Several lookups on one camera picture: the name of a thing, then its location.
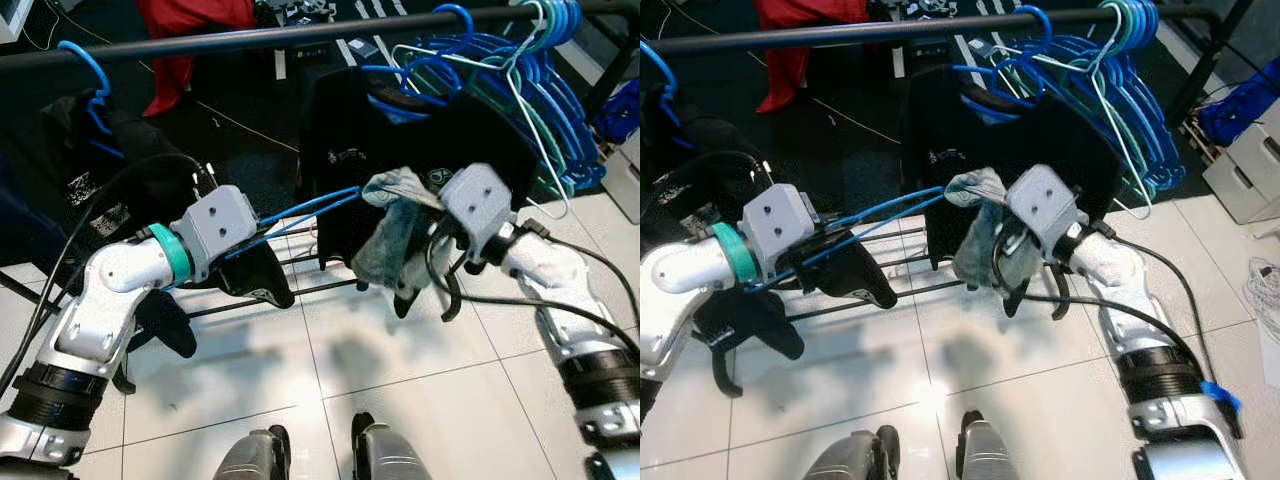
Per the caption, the blue plastic hanger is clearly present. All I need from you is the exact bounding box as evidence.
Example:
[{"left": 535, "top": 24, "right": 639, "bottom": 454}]
[
  {"left": 358, "top": 4, "right": 478, "bottom": 123},
  {"left": 953, "top": 4, "right": 1057, "bottom": 123},
  {"left": 640, "top": 40, "right": 693, "bottom": 153},
  {"left": 742, "top": 184, "right": 948, "bottom": 293},
  {"left": 56, "top": 40, "right": 126, "bottom": 163},
  {"left": 222, "top": 185, "right": 364, "bottom": 261}
]

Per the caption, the stack of blue hangers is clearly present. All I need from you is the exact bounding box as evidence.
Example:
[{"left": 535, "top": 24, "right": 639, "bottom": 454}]
[
  {"left": 395, "top": 0, "right": 608, "bottom": 201},
  {"left": 1000, "top": 0, "right": 1188, "bottom": 196}
]

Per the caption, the red garment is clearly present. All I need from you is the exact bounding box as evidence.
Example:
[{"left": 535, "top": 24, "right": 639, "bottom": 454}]
[
  {"left": 135, "top": 0, "right": 258, "bottom": 118},
  {"left": 755, "top": 0, "right": 873, "bottom": 114}
]

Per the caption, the white box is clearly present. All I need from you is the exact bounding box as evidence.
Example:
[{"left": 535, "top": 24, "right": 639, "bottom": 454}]
[
  {"left": 1200, "top": 112, "right": 1280, "bottom": 227},
  {"left": 603, "top": 130, "right": 640, "bottom": 227}
]

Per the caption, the grey robot left leg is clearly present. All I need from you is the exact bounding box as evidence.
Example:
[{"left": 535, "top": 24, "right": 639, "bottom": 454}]
[
  {"left": 803, "top": 425, "right": 899, "bottom": 480},
  {"left": 212, "top": 425, "right": 292, "bottom": 480}
]

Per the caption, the grey robot leg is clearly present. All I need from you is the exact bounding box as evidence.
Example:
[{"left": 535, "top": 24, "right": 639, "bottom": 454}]
[
  {"left": 350, "top": 411, "right": 433, "bottom": 480},
  {"left": 953, "top": 411, "right": 1023, "bottom": 480},
  {"left": 803, "top": 425, "right": 899, "bottom": 480},
  {"left": 212, "top": 425, "right": 292, "bottom": 480}
]

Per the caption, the grey robot right leg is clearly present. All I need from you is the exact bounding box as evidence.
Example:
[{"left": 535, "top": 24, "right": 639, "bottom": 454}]
[
  {"left": 953, "top": 411, "right": 1023, "bottom": 480},
  {"left": 350, "top": 411, "right": 433, "bottom": 480}
]

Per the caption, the blue bag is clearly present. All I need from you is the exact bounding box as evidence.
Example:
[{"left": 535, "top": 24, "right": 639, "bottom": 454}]
[
  {"left": 598, "top": 78, "right": 640, "bottom": 143},
  {"left": 1195, "top": 55, "right": 1280, "bottom": 148}
]

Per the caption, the black metal clothes rack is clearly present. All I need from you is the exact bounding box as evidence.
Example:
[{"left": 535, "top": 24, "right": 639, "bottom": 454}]
[
  {"left": 640, "top": 0, "right": 1256, "bottom": 326},
  {"left": 0, "top": 0, "right": 640, "bottom": 331}
]

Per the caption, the dark blue fabric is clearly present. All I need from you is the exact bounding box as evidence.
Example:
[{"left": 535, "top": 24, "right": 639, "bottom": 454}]
[{"left": 0, "top": 183, "right": 73, "bottom": 273}]

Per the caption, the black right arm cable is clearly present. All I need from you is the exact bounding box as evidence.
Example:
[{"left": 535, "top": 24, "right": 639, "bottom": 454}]
[
  {"left": 995, "top": 222, "right": 1216, "bottom": 383},
  {"left": 425, "top": 213, "right": 640, "bottom": 353}
]

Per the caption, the white cable coil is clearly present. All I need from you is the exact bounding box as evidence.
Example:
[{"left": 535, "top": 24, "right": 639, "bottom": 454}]
[{"left": 1244, "top": 257, "right": 1280, "bottom": 348}]

